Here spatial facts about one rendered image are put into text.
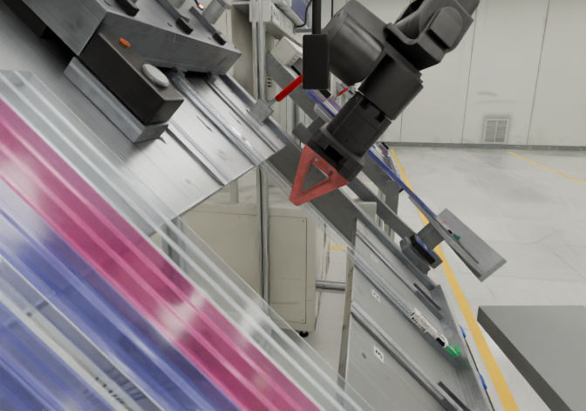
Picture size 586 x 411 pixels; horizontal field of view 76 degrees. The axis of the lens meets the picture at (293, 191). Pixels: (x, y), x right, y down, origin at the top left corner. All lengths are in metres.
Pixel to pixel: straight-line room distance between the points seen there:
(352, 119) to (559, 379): 0.59
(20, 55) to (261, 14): 1.16
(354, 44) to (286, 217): 1.18
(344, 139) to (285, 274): 1.24
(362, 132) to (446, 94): 7.79
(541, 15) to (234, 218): 7.76
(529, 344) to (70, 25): 0.87
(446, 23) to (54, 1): 0.36
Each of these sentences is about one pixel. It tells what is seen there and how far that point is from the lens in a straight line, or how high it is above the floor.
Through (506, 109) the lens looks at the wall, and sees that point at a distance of 8.50.
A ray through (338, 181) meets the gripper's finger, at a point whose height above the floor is 0.97.
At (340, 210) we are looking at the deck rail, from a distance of 0.68.
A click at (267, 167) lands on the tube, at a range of 0.48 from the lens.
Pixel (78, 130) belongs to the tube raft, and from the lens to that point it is 0.29.
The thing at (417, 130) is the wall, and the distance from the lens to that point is 8.16.
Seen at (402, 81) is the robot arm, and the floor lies 1.08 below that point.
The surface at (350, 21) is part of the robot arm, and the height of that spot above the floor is 1.14.
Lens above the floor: 1.07
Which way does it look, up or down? 15 degrees down
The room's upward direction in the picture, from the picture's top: straight up
